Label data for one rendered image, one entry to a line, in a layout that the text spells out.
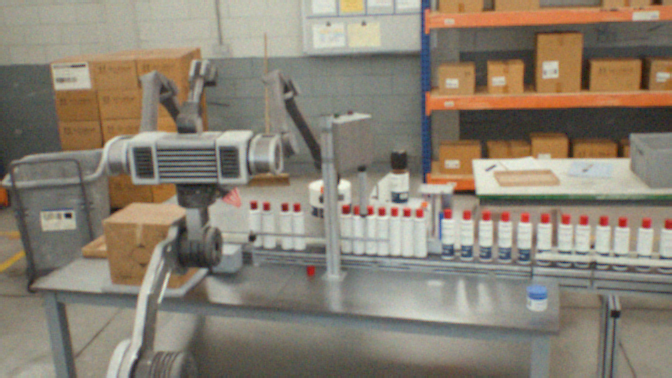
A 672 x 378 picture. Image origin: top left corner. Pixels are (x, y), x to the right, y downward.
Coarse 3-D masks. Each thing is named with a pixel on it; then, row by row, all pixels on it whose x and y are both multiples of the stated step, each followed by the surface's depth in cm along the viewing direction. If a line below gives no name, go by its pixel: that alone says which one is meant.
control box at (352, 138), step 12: (336, 120) 285; (348, 120) 284; (360, 120) 287; (336, 132) 283; (348, 132) 284; (360, 132) 288; (336, 144) 284; (348, 144) 286; (360, 144) 290; (372, 144) 294; (336, 156) 286; (348, 156) 287; (360, 156) 291; (372, 156) 295; (336, 168) 287; (348, 168) 288
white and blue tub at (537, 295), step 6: (528, 288) 267; (534, 288) 267; (540, 288) 267; (546, 288) 267; (528, 294) 266; (534, 294) 264; (540, 294) 263; (546, 294) 265; (528, 300) 267; (534, 300) 264; (540, 300) 264; (546, 300) 265; (528, 306) 267; (534, 306) 265; (540, 306) 265; (546, 306) 266
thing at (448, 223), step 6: (444, 210) 298; (450, 210) 297; (444, 216) 298; (450, 216) 297; (444, 222) 297; (450, 222) 297; (444, 228) 298; (450, 228) 297; (444, 234) 299; (450, 234) 298; (444, 240) 300; (450, 240) 299; (444, 246) 300; (450, 246) 300; (444, 252) 301; (450, 252) 300; (444, 258) 302; (450, 258) 301
